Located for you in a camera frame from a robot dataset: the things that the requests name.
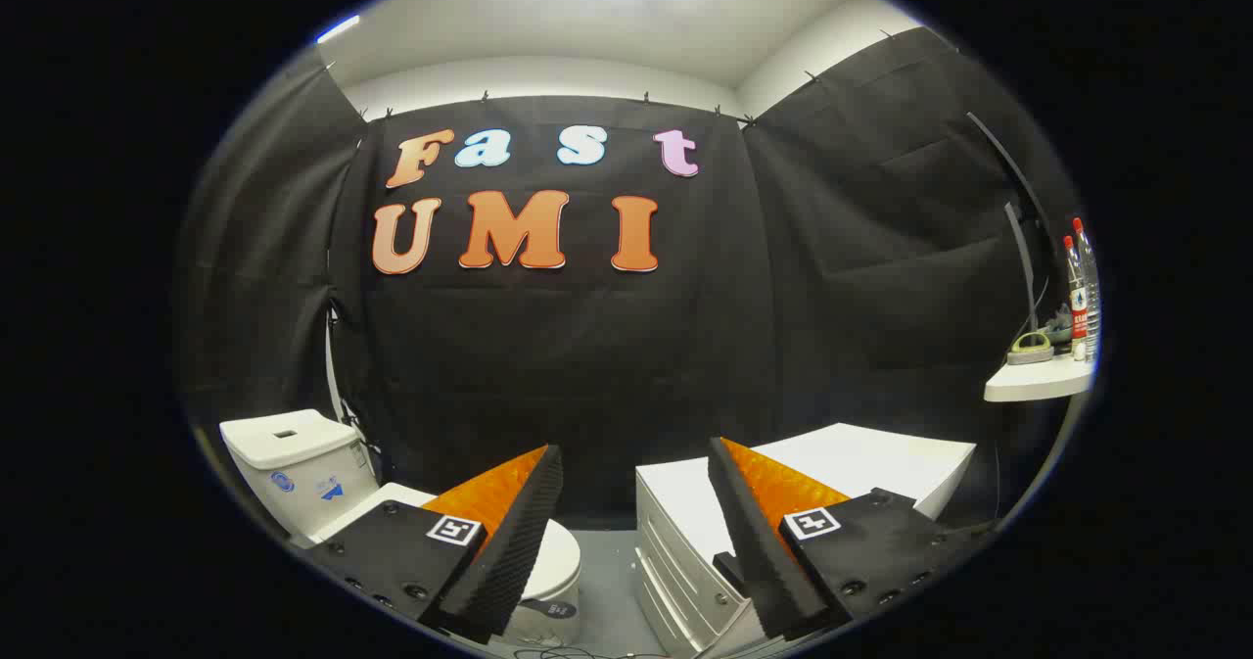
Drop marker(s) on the white ceramic toilet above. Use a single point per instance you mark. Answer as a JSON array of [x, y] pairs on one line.
[[294, 473]]

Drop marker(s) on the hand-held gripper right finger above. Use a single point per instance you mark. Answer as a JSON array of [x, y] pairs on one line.
[[759, 551]]

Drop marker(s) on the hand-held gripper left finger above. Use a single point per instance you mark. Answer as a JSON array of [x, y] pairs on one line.
[[509, 551]]

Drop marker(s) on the white drawer cabinet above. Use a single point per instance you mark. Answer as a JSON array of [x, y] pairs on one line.
[[685, 522]]

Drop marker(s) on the black backdrop cloth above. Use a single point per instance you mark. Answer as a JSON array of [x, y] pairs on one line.
[[587, 346]]

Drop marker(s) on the clear red-capped water bottle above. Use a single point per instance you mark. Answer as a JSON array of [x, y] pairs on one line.
[[1077, 297], [1091, 287]]

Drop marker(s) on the dark curved stand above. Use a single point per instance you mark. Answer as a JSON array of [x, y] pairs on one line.
[[1018, 189]]

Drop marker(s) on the white wall shelf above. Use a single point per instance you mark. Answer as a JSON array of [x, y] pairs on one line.
[[1038, 382]]

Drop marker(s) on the white toilet lid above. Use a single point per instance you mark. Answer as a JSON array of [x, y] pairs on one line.
[[560, 561]]

